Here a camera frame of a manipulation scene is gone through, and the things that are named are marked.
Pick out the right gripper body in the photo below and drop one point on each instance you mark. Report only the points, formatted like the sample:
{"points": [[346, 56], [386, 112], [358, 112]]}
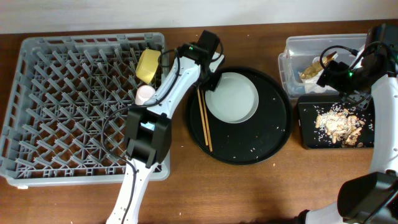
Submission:
{"points": [[330, 78]]}

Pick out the blue cup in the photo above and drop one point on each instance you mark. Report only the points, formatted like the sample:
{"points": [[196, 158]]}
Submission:
{"points": [[148, 126]]}

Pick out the round black tray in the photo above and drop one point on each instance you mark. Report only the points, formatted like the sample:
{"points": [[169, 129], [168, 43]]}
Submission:
{"points": [[254, 140]]}

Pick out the food scraps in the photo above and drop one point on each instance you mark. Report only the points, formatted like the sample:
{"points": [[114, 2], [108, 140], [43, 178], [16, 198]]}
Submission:
{"points": [[339, 126]]}

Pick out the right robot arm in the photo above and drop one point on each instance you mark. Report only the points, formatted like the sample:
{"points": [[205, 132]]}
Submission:
{"points": [[371, 198]]}

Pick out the grey plate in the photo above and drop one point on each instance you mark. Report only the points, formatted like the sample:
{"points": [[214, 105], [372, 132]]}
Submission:
{"points": [[234, 100]]}

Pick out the grey dishwasher rack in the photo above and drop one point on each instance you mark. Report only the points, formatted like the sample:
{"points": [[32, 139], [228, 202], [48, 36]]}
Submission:
{"points": [[64, 121]]}

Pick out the pink cup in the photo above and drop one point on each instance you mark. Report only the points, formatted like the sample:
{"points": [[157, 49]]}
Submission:
{"points": [[144, 93]]}

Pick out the yellow bowl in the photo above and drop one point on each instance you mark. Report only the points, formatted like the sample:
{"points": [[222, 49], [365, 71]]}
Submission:
{"points": [[147, 65]]}

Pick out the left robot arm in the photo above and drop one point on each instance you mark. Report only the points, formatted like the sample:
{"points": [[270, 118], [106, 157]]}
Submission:
{"points": [[148, 133]]}

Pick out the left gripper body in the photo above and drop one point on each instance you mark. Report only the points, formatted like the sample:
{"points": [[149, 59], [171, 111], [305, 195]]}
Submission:
{"points": [[210, 83]]}

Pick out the wooden chopstick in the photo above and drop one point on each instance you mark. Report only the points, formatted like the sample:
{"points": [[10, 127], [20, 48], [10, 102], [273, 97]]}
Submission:
{"points": [[202, 117], [206, 122]]}

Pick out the clear plastic bin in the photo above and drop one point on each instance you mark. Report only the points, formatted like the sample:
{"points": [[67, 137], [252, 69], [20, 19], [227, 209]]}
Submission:
{"points": [[301, 51]]}

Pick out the white tissue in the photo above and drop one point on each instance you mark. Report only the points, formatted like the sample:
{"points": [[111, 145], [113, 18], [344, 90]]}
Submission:
{"points": [[310, 85]]}

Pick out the black rectangular tray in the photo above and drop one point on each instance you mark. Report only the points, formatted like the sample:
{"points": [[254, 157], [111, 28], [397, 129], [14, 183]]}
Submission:
{"points": [[311, 106]]}

